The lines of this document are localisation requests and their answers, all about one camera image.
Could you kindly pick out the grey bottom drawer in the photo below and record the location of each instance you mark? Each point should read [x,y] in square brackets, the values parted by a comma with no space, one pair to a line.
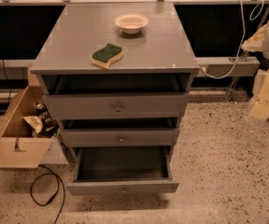
[122,170]

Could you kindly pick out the grey drawer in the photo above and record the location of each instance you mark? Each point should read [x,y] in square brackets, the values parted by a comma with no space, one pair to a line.
[122,170]
[111,106]
[140,137]

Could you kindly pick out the grey middle drawer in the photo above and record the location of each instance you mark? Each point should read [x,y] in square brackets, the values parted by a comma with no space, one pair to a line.
[140,137]

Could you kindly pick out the grey wooden drawer cabinet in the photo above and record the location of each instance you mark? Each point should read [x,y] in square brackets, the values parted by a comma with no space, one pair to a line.
[157,60]

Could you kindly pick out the grey top drawer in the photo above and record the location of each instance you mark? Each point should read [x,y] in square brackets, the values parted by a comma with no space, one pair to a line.
[111,106]

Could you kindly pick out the metal stand pole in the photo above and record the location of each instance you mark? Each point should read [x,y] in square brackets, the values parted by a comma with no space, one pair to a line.
[249,44]

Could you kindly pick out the white paper bowl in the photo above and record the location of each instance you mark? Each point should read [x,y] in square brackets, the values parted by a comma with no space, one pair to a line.
[131,23]

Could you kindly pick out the green yellow sponge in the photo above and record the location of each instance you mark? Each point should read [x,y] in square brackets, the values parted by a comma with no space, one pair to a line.
[106,56]

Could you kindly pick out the trash in cardboard box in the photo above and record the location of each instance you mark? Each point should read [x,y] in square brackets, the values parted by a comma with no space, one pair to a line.
[42,124]

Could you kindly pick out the open cardboard box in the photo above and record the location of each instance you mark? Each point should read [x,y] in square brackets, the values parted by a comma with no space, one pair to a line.
[18,148]

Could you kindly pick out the grey wall cable duct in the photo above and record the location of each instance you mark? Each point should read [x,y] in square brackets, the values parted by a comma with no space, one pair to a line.
[221,66]

